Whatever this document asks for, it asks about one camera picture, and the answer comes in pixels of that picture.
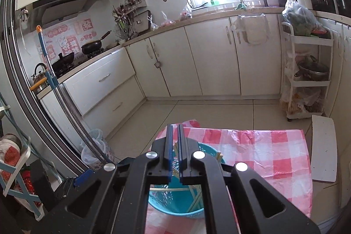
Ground red floral cloth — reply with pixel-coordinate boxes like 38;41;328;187
21;170;36;195

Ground pink checked plastic tablecloth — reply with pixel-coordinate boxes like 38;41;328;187
145;119;313;234

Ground pink wall stickers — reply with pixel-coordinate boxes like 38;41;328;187
35;18;95;57

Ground white and blue shelf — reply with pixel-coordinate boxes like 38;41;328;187
0;91;46;221

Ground white speckled board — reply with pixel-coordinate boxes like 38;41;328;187
310;114;338;183

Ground plastic bag of vegetables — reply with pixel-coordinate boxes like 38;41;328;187
281;0;324;38

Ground hanging rag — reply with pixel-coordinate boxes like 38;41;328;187
17;7;31;57

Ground steel kettle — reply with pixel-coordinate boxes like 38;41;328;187
29;62;49;92

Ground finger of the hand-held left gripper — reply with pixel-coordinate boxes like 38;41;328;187
53;168;95;205

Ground cream base cabinets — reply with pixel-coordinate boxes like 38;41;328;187
37;11;351;138

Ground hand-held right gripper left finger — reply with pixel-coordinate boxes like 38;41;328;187
41;124;176;234

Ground clear plastic bag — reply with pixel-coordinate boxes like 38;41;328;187
179;3;193;22
160;10;176;27
147;15;160;32

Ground wall utensil rack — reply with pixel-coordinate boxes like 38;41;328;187
111;0;148;42

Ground white rolling cart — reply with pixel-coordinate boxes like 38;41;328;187
280;21;334;121

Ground black wok with handle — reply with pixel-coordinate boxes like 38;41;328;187
81;30;113;55

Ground broom with blue handle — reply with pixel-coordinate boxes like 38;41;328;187
36;25;111;164

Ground bunch of wooden chopsticks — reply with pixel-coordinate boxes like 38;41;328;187
149;142;223;213

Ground white hanging bag holder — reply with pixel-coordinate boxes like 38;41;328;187
230;14;268;46

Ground range hood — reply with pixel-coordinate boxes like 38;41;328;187
31;0;113;27

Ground teal perforated plastic basket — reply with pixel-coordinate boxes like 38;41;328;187
147;140;227;220

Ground dark lidded pot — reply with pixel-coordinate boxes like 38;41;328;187
294;55;330;81

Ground white trash bin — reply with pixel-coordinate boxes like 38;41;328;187
80;128;115;170

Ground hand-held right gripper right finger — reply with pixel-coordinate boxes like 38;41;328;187
178;124;321;234

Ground red white plush item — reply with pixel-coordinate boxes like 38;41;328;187
0;135;23;169

